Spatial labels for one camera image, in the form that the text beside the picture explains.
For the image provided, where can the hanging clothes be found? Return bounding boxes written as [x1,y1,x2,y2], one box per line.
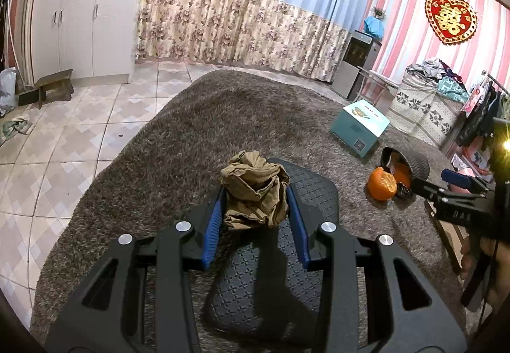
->
[456,76,510,162]

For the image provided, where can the pile of clothes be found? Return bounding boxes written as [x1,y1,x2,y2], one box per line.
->
[406,58,471,102]

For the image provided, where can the khaki cloth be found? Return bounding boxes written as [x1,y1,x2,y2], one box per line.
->
[220,151,291,230]

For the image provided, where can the metal clothes rack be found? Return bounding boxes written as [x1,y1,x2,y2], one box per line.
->
[480,72,510,99]

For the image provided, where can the person's right hand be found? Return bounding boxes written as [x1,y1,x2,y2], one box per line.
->
[459,235,510,320]

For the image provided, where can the black ribbed object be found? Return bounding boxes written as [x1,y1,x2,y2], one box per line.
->
[380,147,431,200]

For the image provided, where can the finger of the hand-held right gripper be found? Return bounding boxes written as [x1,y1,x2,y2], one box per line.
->
[441,169,490,193]
[410,178,453,218]

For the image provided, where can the teal cardboard box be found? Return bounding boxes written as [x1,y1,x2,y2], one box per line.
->
[330,99,391,159]

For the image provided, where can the peeled orange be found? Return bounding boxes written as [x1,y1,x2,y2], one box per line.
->
[367,166,398,201]

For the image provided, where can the small wooden stool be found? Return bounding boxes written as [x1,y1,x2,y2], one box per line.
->
[18,68,74,108]

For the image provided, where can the grey water dispenser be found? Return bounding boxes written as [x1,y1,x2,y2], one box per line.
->
[331,29,382,100]

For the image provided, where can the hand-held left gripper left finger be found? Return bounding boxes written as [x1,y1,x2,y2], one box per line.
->
[45,186,228,353]

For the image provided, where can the black textured mat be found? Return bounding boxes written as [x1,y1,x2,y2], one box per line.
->
[201,158,339,338]

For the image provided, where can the green white rag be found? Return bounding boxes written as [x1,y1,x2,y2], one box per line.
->
[0,116,33,146]

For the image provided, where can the cabinet with patterned cloth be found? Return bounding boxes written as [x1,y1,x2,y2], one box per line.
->
[388,72,469,150]

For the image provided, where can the red heart wall decoration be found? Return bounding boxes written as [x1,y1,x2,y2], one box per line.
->
[424,0,478,45]

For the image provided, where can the brown shaggy rug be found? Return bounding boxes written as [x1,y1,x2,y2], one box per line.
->
[30,69,467,342]

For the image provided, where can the blue bag on dispenser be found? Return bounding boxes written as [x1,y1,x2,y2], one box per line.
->
[363,16,385,39]

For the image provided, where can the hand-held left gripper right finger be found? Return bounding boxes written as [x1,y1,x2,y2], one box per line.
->
[285,183,467,353]

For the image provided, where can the white cabinet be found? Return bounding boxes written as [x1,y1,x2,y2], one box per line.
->
[30,0,144,85]

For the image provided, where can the white plastic bag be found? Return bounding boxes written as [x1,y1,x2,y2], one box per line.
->
[0,67,18,118]

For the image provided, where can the small metal table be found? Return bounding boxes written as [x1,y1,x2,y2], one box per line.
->
[356,66,399,110]

